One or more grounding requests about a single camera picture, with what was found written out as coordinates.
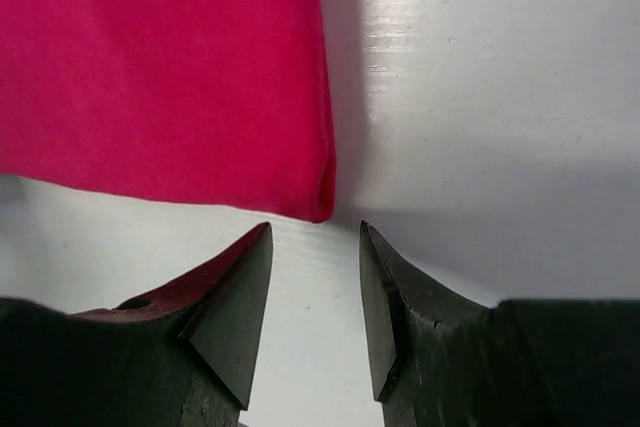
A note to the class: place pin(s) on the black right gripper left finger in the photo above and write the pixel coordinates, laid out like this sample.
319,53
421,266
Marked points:
183,354

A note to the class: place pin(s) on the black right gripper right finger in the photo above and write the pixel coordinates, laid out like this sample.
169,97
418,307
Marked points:
438,358

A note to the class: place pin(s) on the red t shirt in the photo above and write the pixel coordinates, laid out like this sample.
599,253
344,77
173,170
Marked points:
188,101

